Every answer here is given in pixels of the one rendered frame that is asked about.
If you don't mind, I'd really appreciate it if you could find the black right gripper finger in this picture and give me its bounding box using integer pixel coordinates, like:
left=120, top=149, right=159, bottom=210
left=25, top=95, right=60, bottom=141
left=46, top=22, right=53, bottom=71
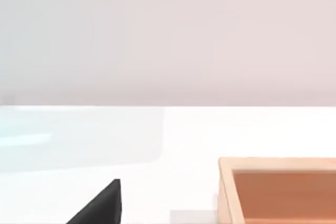
left=65, top=178, right=123, bottom=224

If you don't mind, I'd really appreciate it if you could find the shallow salmon-coloured box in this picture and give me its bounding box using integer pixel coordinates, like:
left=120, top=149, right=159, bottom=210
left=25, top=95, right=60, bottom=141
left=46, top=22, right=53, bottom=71
left=217, top=156, right=336, bottom=224

